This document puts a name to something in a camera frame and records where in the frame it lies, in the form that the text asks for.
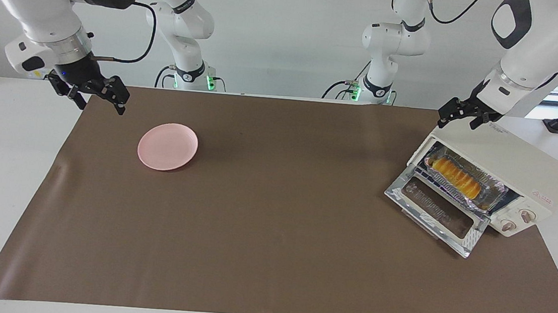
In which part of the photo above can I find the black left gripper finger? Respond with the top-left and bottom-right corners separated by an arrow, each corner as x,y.
469,117 -> 500,132
437,96 -> 471,131

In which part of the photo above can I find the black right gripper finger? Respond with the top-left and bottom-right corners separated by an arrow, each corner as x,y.
44,72 -> 89,111
85,74 -> 132,116

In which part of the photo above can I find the golden sliced bread loaf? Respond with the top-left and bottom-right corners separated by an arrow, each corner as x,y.
428,156 -> 485,202

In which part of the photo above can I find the aluminium foil tray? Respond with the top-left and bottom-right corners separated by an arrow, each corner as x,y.
419,143 -> 512,215

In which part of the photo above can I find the white toaster oven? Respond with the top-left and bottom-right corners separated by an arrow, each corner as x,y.
402,118 -> 558,242

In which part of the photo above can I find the pink round plate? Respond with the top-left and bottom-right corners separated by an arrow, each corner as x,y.
136,121 -> 200,174

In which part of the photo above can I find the brown table mat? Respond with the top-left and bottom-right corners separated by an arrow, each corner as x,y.
0,75 -> 558,313

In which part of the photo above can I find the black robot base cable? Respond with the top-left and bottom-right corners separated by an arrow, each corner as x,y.
154,64 -> 227,93
321,56 -> 373,103

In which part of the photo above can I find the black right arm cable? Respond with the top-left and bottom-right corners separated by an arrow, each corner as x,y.
90,0 -> 160,65

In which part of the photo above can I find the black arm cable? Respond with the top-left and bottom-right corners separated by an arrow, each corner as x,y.
421,0 -> 486,29
90,0 -> 160,65

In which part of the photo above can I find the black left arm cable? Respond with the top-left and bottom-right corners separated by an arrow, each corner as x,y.
421,0 -> 486,29

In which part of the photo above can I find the glass oven door metal frame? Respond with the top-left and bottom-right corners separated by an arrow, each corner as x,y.
380,163 -> 494,260

